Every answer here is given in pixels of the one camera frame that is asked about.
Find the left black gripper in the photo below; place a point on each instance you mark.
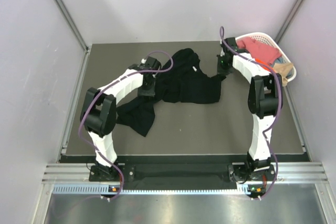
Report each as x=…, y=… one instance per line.
x=149, y=93

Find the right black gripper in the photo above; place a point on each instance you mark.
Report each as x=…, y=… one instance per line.
x=220, y=71

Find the black t shirt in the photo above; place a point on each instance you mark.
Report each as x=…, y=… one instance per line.
x=185, y=83

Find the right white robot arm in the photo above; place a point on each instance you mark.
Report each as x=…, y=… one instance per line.
x=264, y=98

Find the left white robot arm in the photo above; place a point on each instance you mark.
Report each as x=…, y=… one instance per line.
x=99, y=111

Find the pink t shirt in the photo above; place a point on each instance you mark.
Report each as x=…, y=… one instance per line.
x=259, y=50

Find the orange t shirt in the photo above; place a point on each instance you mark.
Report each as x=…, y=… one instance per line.
x=262, y=64

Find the white laundry basket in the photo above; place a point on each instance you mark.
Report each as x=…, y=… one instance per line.
x=266, y=39

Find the light blue garment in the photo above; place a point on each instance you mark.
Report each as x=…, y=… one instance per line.
x=279, y=60

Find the beige garment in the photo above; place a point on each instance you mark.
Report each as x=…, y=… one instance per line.
x=283, y=69

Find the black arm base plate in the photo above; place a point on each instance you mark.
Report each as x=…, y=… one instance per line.
x=241, y=167

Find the aluminium frame rail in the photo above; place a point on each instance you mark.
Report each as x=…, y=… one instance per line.
x=288, y=173

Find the grey slotted cable duct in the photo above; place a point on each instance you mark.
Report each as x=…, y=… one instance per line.
x=105, y=189

